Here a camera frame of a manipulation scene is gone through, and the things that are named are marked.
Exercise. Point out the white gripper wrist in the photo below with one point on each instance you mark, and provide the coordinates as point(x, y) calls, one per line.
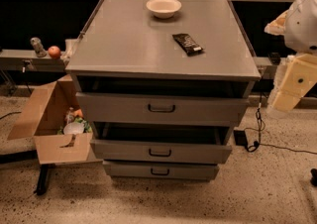
point(303, 25)

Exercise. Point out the grey drawer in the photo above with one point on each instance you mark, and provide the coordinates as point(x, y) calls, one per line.
point(161, 170)
point(158, 109)
point(161, 143)

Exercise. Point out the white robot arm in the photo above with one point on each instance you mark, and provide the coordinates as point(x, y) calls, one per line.
point(298, 25)

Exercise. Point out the grey drawer cabinet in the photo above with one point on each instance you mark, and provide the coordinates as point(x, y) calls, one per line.
point(127, 50)

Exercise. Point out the grey top drawer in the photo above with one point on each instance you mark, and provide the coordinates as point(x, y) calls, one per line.
point(158, 109)

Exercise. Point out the grey bottom drawer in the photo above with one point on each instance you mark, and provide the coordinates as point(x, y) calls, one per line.
point(161, 170)

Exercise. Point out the open cardboard box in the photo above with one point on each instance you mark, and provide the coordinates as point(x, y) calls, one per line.
point(43, 115)

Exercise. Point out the black device on ledge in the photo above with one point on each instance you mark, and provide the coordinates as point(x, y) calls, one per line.
point(274, 58)

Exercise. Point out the black power adapter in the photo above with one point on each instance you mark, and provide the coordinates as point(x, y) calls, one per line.
point(240, 138)

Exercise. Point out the black snack packet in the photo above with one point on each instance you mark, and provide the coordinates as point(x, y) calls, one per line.
point(190, 47)

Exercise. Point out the white bowl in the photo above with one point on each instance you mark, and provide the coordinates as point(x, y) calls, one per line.
point(163, 9)

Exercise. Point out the white plastic lid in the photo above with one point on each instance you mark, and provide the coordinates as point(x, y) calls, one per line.
point(73, 128)

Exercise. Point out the red apple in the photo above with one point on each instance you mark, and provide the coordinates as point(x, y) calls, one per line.
point(54, 52)

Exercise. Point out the small grey figurine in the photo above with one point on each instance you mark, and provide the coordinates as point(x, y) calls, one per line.
point(38, 47)

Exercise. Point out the black table leg base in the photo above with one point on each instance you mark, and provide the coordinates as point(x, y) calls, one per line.
point(44, 179)

